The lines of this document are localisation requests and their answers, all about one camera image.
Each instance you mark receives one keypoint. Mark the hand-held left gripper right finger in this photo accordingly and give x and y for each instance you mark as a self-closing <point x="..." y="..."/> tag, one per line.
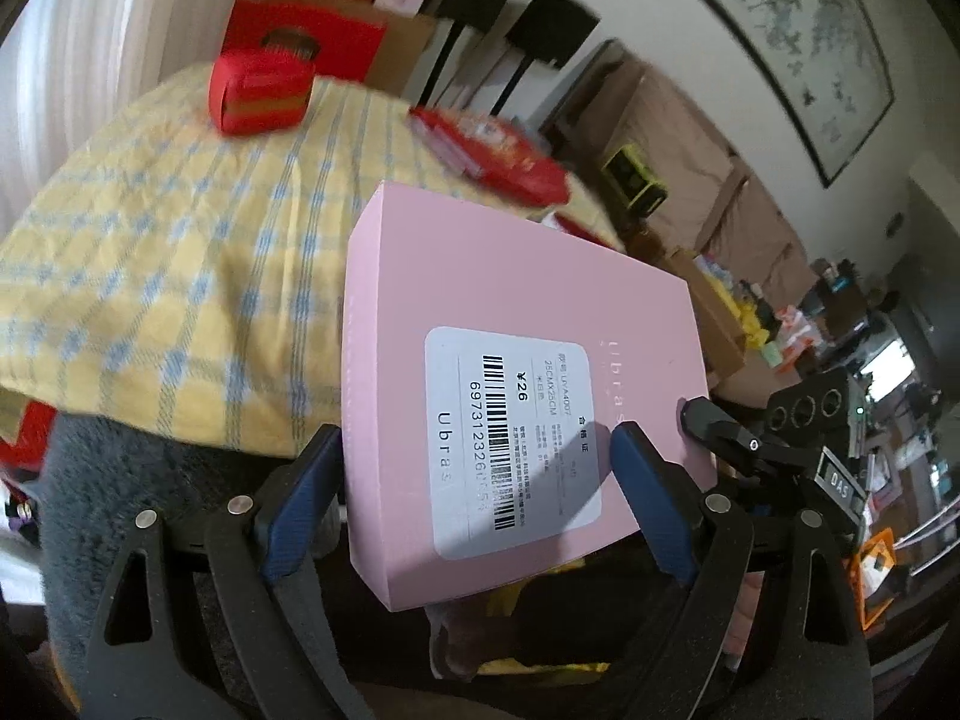
<point x="652" y="510"/>

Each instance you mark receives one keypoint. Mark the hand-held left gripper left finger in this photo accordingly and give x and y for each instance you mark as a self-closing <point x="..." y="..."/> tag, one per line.
<point x="296" y="510"/>

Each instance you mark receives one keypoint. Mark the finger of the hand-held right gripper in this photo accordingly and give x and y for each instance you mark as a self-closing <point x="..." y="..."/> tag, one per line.
<point x="712" y="420"/>

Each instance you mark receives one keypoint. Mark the white orange paper bags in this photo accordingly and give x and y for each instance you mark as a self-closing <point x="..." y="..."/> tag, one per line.
<point x="795" y="334"/>

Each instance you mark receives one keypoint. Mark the shallow cardboard tray box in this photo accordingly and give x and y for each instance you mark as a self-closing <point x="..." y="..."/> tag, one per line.
<point x="720" y="330"/>

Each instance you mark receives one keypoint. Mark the yellow cloth bag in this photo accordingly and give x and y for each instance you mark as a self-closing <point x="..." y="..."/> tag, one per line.
<point x="754" y="315"/>

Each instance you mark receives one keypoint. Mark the cluttered wooden shelf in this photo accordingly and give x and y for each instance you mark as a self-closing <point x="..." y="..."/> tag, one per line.
<point x="855" y="300"/>

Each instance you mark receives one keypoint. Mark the grey fluffy seat cushion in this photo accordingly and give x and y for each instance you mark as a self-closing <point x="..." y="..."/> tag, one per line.
<point x="150" y="465"/>

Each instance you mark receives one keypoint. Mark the green black portable speaker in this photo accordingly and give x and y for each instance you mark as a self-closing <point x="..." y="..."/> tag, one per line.
<point x="634" y="180"/>

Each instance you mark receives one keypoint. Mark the large beige sofa cushion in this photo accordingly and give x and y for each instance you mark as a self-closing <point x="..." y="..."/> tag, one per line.
<point x="675" y="142"/>

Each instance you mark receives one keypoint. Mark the yellow plaid tablecloth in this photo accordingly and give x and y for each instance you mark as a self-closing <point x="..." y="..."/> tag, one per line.
<point x="150" y="240"/>

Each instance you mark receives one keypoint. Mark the red cartoon print gift bag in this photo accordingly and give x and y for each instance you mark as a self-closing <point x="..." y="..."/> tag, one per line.
<point x="510" y="165"/>

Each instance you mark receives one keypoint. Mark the brown sofa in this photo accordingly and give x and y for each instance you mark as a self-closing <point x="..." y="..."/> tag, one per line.
<point x="585" y="82"/>

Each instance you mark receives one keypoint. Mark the framed ink painting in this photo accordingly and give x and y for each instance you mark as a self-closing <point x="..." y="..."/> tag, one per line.
<point x="787" y="37"/>

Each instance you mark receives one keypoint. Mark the small red box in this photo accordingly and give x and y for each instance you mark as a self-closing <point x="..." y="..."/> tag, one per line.
<point x="255" y="90"/>

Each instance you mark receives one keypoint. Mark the large closed cardboard box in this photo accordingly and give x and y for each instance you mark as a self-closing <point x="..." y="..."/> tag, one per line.
<point x="409" y="52"/>

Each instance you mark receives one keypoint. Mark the red cookie gift box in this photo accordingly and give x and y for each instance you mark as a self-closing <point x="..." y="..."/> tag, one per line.
<point x="345" y="37"/>

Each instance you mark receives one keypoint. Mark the white sheer curtain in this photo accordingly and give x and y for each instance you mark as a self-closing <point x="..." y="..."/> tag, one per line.
<point x="90" y="52"/>

